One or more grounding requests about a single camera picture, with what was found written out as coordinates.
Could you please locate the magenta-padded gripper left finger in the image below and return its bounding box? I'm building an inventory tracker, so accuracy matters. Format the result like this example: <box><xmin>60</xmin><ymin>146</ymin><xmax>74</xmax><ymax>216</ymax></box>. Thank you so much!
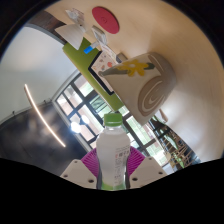
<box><xmin>60</xmin><ymin>148</ymin><xmax>100</xmax><ymax>190</ymax></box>

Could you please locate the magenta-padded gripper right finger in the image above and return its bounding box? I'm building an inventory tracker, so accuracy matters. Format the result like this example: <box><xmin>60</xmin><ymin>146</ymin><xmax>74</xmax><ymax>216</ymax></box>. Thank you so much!
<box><xmin>125</xmin><ymin>146</ymin><xmax>168</xmax><ymax>190</ymax></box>

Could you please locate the green-capped clear drink bottle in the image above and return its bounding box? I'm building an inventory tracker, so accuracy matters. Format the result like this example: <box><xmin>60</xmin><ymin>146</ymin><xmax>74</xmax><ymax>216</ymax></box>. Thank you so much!
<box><xmin>95</xmin><ymin>113</ymin><xmax>131</xmax><ymax>191</ymax></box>

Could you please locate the group of green-seated wooden chairs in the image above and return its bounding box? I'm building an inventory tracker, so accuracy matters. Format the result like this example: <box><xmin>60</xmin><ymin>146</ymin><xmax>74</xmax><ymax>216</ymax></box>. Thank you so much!
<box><xmin>148</xmin><ymin>109</ymin><xmax>201</xmax><ymax>169</ymax></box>

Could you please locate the group of pendant lamps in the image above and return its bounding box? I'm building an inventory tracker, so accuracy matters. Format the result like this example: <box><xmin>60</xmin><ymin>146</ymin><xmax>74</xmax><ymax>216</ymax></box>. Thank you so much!
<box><xmin>69</xmin><ymin>114</ymin><xmax>91</xmax><ymax>134</ymax></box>

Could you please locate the long curved ceiling light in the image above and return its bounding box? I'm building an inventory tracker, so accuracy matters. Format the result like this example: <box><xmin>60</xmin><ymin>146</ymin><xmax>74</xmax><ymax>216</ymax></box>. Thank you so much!
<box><xmin>23</xmin><ymin>83</ymin><xmax>67</xmax><ymax>148</ymax></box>

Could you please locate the beige cup with swirl print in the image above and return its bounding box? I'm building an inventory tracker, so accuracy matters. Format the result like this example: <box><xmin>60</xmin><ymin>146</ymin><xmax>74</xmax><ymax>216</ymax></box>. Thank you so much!
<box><xmin>98</xmin><ymin>51</ymin><xmax>177</xmax><ymax>127</ymax></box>

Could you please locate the sticker-covered black laptop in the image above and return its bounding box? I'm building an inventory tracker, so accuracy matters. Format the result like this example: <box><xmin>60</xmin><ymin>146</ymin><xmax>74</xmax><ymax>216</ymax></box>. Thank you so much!
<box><xmin>87</xmin><ymin>49</ymin><xmax>128</xmax><ymax>96</ymax></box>

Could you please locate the small blue-capped white tube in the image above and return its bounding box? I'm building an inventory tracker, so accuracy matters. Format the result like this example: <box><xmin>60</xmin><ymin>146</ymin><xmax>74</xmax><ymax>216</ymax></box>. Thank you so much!
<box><xmin>83</xmin><ymin>44</ymin><xmax>98</xmax><ymax>55</ymax></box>

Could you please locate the small white flat packet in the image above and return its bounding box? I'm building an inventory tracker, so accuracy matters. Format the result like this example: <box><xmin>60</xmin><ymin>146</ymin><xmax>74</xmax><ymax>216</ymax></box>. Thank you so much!
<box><xmin>91</xmin><ymin>25</ymin><xmax>108</xmax><ymax>46</ymax></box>

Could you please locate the flat round red coaster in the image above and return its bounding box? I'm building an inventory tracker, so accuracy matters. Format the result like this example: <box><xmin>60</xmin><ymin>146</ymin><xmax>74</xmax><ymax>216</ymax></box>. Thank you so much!
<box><xmin>91</xmin><ymin>6</ymin><xmax>121</xmax><ymax>35</ymax></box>

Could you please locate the large black-framed window wall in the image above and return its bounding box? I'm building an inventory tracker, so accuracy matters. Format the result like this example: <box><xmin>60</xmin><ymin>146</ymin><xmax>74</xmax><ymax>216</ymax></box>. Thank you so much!
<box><xmin>51</xmin><ymin>71</ymin><xmax>174</xmax><ymax>168</ymax></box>

